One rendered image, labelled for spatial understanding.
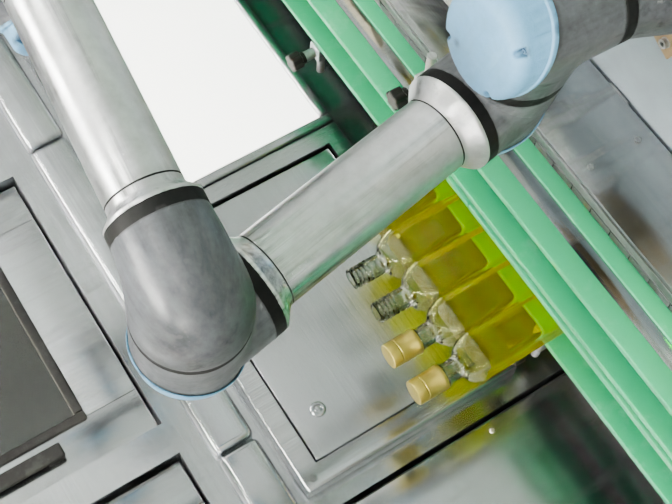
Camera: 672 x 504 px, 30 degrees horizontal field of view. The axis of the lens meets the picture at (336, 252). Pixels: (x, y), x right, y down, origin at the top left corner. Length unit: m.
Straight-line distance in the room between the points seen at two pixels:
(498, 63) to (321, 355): 0.66
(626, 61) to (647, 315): 0.32
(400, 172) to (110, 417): 0.67
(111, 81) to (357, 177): 0.27
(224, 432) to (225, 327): 0.62
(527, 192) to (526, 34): 0.43
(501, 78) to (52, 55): 0.41
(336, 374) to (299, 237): 0.54
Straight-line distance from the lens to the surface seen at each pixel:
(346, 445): 1.67
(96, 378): 1.77
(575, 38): 1.20
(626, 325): 1.51
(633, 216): 1.56
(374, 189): 1.23
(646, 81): 1.60
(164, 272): 1.05
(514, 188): 1.57
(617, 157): 1.60
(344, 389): 1.71
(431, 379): 1.57
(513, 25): 1.17
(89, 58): 1.12
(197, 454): 1.70
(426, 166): 1.26
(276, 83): 1.94
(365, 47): 1.78
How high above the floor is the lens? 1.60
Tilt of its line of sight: 16 degrees down
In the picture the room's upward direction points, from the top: 119 degrees counter-clockwise
